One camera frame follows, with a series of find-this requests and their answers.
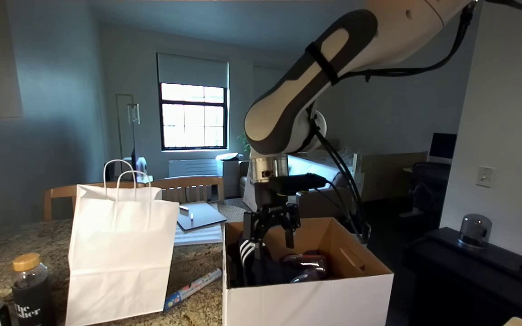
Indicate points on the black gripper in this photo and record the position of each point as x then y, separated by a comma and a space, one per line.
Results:
277, 209

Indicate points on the navy jacket with white stripes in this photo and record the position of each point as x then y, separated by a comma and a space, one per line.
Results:
267, 269

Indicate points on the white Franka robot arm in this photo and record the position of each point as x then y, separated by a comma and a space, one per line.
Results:
345, 55

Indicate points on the white cardboard box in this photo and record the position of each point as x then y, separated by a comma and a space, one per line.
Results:
309, 301

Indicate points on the grey printer cabinet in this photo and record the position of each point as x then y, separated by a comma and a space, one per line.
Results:
233, 174

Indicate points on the grey notebook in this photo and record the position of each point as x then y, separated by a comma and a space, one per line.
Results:
200, 216

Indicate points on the blue white flat package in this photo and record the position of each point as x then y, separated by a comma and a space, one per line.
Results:
195, 288

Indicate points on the black framed window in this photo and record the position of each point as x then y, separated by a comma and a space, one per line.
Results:
193, 118

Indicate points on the white paper shopping bag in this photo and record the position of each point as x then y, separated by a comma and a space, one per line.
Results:
122, 254

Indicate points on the grey roller blind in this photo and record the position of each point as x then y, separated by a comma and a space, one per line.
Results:
193, 71

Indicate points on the open laptop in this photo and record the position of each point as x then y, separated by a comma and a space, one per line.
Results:
443, 147

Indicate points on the black low cabinet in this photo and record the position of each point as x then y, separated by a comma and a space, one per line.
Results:
472, 278

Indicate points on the dark bottle with wooden cap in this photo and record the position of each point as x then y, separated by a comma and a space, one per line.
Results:
32, 296

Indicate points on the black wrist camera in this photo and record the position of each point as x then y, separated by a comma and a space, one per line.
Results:
304, 183

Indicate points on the white wall radiator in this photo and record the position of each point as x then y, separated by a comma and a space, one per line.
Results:
195, 167

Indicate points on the white wall light switch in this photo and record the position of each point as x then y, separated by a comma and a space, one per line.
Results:
485, 176

